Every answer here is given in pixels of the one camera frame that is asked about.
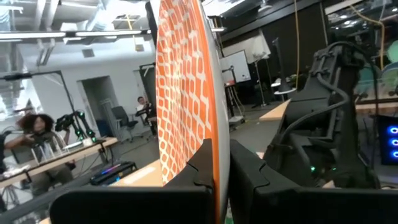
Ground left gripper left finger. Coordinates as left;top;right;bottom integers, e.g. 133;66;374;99
49;138;215;224

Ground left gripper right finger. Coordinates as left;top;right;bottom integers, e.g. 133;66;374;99
229;139;398;224

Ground orange patterned plate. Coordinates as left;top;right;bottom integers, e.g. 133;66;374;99
155;0;231;224

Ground black computer case lit strip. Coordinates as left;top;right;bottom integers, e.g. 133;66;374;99
90;161;138;187

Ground tan wooden desk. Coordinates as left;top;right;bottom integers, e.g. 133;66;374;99
259;99;292;122
108;160;165;187

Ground wooden background table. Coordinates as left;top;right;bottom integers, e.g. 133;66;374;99
0;136;119;189

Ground black office chair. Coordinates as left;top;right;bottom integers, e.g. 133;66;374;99
111;105;140;142

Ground black computer tower lit fans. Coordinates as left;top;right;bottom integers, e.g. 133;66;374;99
377;114;398;166

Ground person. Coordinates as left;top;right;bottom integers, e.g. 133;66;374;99
135;96;158;136
0;113;77;200

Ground white round side table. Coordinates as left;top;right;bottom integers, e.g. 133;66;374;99
270;79;298;96

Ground whiteboard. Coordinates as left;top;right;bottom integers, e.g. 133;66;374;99
221;50;252;85

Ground yellow hanging cable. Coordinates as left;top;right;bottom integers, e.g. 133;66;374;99
293;0;300;91

